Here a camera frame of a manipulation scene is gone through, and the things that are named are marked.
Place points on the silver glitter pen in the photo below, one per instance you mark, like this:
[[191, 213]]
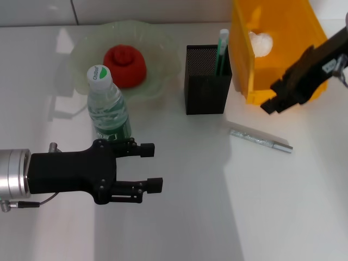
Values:
[[258, 140]]

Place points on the red knitted orange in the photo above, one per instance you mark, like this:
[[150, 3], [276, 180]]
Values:
[[127, 65]]

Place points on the white paper ball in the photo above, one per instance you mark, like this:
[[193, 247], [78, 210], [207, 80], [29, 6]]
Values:
[[261, 44]]

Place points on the green utility knife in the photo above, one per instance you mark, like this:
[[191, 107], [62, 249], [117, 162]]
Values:
[[221, 51]]

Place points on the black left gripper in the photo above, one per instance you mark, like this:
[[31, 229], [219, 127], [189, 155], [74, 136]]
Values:
[[68, 171]]

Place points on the black mesh pen holder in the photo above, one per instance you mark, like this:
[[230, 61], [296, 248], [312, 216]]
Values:
[[204, 95]]

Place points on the green glass fruit plate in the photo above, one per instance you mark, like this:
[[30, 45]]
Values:
[[160, 54]]

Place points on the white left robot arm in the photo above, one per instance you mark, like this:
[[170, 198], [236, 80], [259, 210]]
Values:
[[15, 174]]

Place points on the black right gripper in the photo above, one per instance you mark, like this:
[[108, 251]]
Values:
[[307, 76]]

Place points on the clear green-label water bottle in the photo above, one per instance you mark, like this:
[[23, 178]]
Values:
[[108, 108]]

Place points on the yellow plastic bin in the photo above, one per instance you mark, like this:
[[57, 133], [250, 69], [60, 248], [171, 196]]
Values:
[[285, 27]]

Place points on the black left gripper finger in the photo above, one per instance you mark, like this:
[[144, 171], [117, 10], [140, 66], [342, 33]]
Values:
[[155, 185]]

